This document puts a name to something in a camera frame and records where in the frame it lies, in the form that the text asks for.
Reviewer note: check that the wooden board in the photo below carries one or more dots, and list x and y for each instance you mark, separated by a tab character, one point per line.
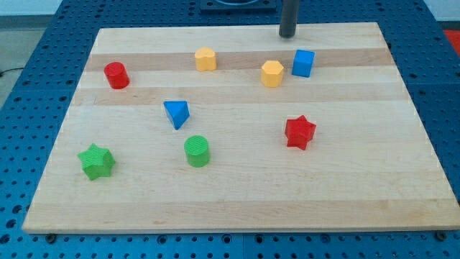
369	167

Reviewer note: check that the green cylinder block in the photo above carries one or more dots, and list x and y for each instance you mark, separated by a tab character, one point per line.
197	151

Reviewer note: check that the blue triangle block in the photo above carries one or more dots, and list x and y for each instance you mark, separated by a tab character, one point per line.
177	112

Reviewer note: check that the red star block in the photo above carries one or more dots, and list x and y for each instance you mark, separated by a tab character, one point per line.
299	132

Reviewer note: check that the yellow hexagon block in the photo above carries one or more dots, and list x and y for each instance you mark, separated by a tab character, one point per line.
272	73

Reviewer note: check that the yellow heart block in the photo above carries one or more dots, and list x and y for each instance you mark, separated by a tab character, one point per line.
205	59

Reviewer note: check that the blue cube block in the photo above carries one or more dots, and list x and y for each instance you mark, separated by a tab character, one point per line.
303	63

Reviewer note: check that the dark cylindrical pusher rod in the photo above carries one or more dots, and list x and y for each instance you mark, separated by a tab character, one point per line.
289	18

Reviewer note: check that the red cylinder block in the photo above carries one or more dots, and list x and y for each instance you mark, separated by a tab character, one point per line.
116	75

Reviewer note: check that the green star block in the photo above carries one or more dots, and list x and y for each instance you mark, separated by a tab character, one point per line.
96	162

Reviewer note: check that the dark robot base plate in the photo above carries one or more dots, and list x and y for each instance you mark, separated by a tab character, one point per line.
214	6

